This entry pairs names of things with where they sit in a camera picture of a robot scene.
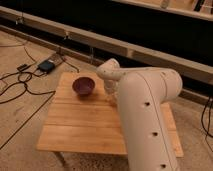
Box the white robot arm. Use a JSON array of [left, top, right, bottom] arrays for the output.
[[96, 59, 182, 171]]

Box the purple bowl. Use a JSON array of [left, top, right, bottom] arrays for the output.
[[72, 77, 95, 96]]

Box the wooden table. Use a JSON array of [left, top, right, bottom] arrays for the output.
[[36, 71, 185, 158]]

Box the black power adapter box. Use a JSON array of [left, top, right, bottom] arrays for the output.
[[38, 60, 55, 73]]

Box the small black plug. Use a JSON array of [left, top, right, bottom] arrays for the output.
[[17, 64, 31, 72]]

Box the wooden rail beam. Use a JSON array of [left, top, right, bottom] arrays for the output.
[[0, 6, 213, 85]]

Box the black floor cable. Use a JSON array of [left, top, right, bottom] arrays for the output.
[[0, 39, 57, 150]]

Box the black cable at right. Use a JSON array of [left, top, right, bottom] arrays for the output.
[[200, 96, 213, 139]]

